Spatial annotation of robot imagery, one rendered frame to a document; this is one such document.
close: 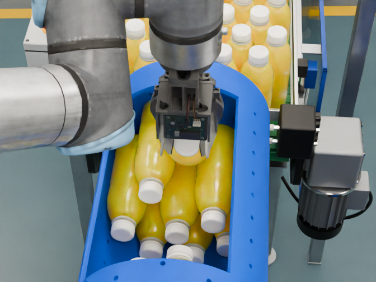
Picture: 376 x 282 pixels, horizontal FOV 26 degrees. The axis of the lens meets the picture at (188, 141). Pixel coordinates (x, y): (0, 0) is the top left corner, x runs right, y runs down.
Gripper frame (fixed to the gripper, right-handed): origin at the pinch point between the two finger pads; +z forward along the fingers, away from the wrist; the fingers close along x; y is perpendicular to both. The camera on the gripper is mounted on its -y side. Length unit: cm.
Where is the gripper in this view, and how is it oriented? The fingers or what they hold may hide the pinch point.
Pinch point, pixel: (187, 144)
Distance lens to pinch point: 118.1
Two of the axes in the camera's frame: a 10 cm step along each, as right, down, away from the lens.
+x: 10.0, 0.6, -0.5
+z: 0.0, 6.7, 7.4
